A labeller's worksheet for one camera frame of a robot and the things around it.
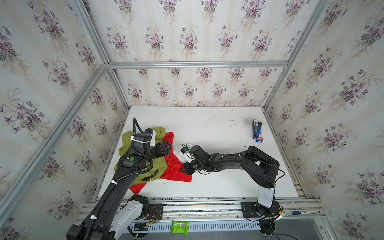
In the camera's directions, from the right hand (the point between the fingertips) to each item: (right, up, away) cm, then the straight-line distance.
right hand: (179, 171), depth 85 cm
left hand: (-7, +16, -7) cm, 19 cm away
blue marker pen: (+61, -17, -12) cm, 64 cm away
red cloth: (-4, -1, +1) cm, 4 cm away
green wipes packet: (+2, -21, -16) cm, 27 cm away
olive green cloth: (-11, +5, -3) cm, 12 cm away
